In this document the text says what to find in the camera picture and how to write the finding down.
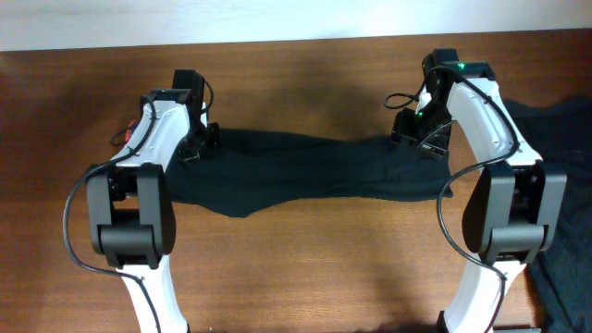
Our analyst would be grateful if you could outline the black leggings red waistband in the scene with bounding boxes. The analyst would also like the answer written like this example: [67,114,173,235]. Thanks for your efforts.
[165,128,450,218]

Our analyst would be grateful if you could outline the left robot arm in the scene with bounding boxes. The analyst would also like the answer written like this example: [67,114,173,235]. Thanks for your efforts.
[86,88,216,332]

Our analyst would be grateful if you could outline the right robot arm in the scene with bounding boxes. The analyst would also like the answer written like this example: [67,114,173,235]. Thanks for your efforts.
[392,49,567,332]

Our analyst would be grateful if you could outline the dark clothes pile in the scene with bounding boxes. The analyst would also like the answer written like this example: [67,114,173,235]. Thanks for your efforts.
[504,96,591,332]

